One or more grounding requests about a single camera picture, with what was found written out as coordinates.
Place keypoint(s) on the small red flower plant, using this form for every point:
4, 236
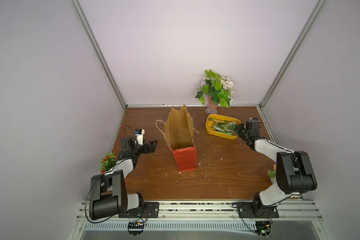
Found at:
108, 162

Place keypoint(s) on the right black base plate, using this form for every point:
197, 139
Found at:
254, 211

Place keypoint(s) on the orange white flower pot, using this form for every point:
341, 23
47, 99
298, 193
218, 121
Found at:
272, 174

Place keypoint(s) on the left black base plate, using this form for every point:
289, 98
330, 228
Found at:
148, 210

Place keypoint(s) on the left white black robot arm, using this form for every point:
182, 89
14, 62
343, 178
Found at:
108, 195

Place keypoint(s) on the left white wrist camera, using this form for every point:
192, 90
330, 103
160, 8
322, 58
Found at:
139, 135

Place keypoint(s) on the green condiment packets pile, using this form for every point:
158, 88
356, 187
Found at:
224, 127

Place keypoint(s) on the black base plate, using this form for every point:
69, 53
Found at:
148, 210
254, 211

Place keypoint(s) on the red brown paper bag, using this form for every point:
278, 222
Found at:
178, 133

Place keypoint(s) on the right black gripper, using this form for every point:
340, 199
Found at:
242, 132

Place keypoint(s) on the aluminium rail frame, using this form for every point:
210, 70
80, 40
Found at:
208, 220

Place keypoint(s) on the pink vase green plant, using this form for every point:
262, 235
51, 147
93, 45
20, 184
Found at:
215, 90

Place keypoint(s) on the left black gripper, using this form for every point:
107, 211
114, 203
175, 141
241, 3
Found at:
151, 149

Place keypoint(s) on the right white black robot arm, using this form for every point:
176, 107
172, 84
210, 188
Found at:
294, 173

